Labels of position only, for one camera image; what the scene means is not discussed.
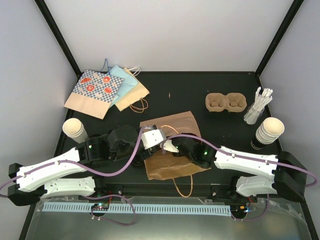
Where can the blue checkered paper bag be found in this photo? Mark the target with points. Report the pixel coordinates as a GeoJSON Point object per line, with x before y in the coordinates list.
{"type": "Point", "coordinates": [94, 93]}

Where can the far pulp cup carrier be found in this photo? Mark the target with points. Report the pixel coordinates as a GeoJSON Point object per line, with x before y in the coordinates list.
{"type": "Point", "coordinates": [233, 102]}

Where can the right paper cup stack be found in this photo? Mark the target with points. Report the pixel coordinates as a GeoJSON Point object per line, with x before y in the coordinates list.
{"type": "Point", "coordinates": [267, 133]}

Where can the light blue cable duct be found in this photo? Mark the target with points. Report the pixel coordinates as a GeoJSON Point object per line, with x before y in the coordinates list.
{"type": "Point", "coordinates": [121, 208]}

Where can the white straws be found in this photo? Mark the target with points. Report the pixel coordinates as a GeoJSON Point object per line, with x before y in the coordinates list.
{"type": "Point", "coordinates": [261, 100]}

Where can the tan paper bag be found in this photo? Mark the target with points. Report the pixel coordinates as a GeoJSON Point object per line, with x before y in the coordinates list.
{"type": "Point", "coordinates": [135, 98]}

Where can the black frame post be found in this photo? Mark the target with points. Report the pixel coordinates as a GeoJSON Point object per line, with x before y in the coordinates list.
{"type": "Point", "coordinates": [48, 17]}
{"type": "Point", "coordinates": [286, 22]}

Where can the left paper cup stack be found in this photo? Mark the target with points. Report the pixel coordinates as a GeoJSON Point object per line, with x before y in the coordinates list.
{"type": "Point", "coordinates": [75, 130]}

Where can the brown paper bag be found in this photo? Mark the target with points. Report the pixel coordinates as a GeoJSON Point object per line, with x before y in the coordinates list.
{"type": "Point", "coordinates": [166, 166]}

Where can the black lid stack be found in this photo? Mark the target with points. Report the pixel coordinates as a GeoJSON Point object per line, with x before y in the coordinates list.
{"type": "Point", "coordinates": [138, 163]}

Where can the paper cup stack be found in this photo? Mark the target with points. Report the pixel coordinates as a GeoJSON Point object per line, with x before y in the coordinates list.
{"type": "Point", "coordinates": [267, 133]}
{"type": "Point", "coordinates": [75, 130]}

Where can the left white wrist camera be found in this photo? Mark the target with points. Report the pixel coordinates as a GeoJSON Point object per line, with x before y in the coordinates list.
{"type": "Point", "coordinates": [152, 138]}

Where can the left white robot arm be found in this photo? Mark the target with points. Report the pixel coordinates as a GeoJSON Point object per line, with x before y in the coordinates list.
{"type": "Point", "coordinates": [71, 173]}

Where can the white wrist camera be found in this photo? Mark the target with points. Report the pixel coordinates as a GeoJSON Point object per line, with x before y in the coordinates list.
{"type": "Point", "coordinates": [169, 147]}
{"type": "Point", "coordinates": [152, 138]}

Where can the left black frame post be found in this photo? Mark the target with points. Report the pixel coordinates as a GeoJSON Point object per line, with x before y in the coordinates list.
{"type": "Point", "coordinates": [48, 17]}

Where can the small circuit board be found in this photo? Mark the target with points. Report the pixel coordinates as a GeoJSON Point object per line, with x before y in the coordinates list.
{"type": "Point", "coordinates": [100, 207]}

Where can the light blue paper bag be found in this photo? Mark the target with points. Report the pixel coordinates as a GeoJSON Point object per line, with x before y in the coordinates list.
{"type": "Point", "coordinates": [129, 82]}

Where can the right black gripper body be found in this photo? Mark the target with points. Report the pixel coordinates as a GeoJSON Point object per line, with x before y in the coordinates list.
{"type": "Point", "coordinates": [186, 155]}

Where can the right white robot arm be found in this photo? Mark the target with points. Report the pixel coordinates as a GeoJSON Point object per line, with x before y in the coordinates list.
{"type": "Point", "coordinates": [281, 174]}

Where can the right black frame post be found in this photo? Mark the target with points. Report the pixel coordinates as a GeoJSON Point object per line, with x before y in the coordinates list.
{"type": "Point", "coordinates": [286, 22]}

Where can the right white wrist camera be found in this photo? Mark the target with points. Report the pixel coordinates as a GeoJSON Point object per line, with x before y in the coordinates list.
{"type": "Point", "coordinates": [169, 147]}

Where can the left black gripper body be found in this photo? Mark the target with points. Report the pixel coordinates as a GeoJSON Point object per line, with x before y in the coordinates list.
{"type": "Point", "coordinates": [151, 150]}

